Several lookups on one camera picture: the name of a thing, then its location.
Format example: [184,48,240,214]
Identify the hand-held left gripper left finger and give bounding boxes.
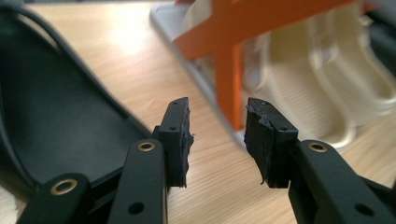
[152,96,195,189]

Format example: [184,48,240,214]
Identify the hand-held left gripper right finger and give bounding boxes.
[244,97,300,189]

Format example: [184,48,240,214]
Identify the white shoe rack orange posts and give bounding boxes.
[149,0,375,147]

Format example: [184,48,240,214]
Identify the black slipper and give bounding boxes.
[0,4,154,194]

